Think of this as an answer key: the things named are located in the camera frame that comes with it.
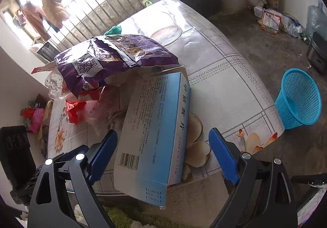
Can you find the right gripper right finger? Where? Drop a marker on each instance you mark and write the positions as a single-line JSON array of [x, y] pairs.
[[275, 204]]

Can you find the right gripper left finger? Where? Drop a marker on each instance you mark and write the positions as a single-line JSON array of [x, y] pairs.
[[50, 205]]

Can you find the red plastic bag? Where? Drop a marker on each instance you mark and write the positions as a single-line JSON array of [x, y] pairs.
[[75, 107]]

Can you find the clear plastic pepsi bottle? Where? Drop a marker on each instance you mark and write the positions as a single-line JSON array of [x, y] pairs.
[[57, 86]]

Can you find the blue white medicine box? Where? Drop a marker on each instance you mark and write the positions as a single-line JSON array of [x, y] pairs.
[[151, 148]]

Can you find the purple snack bag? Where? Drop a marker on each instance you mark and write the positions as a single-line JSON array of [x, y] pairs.
[[87, 65]]

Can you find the green bag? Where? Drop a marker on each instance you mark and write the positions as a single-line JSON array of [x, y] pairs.
[[114, 30]]

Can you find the blue plastic trash basket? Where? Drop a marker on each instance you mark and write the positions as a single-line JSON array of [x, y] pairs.
[[299, 102]]

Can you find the floral bed sheet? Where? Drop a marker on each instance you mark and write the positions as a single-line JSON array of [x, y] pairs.
[[226, 93]]

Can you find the black rice cooker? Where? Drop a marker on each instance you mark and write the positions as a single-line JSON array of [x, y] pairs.
[[317, 53]]

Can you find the snack packets pile on floor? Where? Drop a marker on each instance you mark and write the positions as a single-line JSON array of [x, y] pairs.
[[273, 21]]

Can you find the empty water jug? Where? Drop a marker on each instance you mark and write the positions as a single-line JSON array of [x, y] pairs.
[[316, 20]]

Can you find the pink hanging jacket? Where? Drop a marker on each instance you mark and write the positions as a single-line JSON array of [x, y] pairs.
[[55, 12]]

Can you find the dark red hanging coat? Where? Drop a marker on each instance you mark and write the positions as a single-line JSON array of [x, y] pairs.
[[35, 15]]

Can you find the metal balcony railing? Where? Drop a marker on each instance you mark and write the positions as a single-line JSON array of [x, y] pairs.
[[89, 18]]

